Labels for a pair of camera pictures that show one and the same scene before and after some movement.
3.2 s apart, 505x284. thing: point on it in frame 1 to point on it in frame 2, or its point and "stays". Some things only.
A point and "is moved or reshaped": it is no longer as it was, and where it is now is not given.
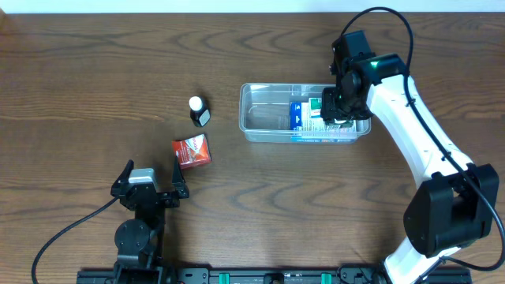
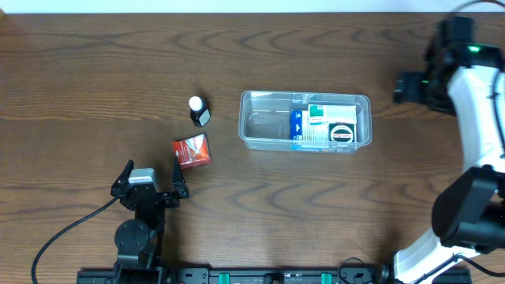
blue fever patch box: (305, 129) is moved or reshaped
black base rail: (263, 276) stays
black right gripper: (329, 106) to (405, 88)
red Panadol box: (192, 151) stays
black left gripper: (181, 191) stays
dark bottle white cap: (200, 111) stays
